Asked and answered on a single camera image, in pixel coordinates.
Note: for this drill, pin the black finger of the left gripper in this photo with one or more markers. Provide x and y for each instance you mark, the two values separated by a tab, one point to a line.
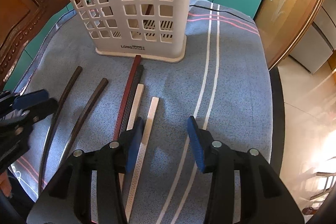
38	112

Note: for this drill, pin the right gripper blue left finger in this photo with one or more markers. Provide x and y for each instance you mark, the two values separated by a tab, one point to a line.
133	141

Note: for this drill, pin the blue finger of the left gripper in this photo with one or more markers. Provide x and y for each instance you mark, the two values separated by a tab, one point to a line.
30	99

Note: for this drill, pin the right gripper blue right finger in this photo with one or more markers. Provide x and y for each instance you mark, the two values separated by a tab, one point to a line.
200	143

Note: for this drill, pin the white chopstick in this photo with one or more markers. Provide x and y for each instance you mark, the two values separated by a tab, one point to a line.
141	156

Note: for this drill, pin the light wooden chopstick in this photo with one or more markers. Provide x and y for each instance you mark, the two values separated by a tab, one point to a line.
133	116

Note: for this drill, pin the person's hand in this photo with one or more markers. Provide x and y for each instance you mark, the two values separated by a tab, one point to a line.
5	185

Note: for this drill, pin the dark brown chopstick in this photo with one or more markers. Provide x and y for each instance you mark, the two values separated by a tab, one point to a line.
52	128
81	119

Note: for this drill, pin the blue striped table cloth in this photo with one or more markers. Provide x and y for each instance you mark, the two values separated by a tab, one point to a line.
223	81

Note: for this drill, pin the reddish brown chopstick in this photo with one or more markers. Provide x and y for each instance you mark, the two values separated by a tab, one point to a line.
126	92

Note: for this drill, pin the carved wooden chair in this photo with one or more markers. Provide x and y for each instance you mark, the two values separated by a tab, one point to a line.
21	21

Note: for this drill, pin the grey refrigerator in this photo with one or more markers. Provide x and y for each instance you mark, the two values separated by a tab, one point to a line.
318	43

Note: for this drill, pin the wooden glass sliding door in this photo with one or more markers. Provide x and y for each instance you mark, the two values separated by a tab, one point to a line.
282	23

